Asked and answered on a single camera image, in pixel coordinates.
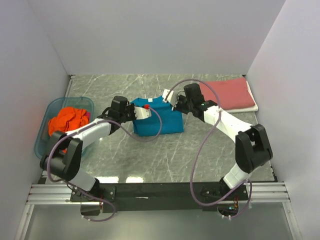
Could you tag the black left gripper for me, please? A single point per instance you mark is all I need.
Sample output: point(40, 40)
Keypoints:
point(131, 107)

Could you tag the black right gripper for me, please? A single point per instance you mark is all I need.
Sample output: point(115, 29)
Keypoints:
point(180, 98)

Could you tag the blue t-shirt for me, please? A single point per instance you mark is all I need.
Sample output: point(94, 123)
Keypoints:
point(172, 121)

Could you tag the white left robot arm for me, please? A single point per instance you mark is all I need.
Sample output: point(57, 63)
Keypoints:
point(63, 152)

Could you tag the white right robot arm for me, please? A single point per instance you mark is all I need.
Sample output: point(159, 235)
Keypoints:
point(252, 145)

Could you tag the pink t-shirt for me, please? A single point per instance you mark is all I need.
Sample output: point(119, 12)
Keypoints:
point(88, 115)

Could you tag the folded red t-shirt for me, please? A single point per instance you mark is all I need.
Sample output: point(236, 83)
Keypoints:
point(233, 94)

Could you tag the orange t-shirt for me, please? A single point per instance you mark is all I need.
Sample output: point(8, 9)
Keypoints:
point(68, 119)

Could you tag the clear teal plastic bin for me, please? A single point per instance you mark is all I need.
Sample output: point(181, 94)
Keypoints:
point(52, 111)

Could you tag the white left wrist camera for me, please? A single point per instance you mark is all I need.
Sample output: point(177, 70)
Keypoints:
point(141, 113)

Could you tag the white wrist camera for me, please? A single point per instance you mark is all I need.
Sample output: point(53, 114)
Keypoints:
point(141, 113)
point(171, 97)

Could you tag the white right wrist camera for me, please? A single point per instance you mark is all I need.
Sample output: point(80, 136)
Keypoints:
point(171, 97)

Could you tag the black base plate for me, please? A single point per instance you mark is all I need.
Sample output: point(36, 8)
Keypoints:
point(159, 197)

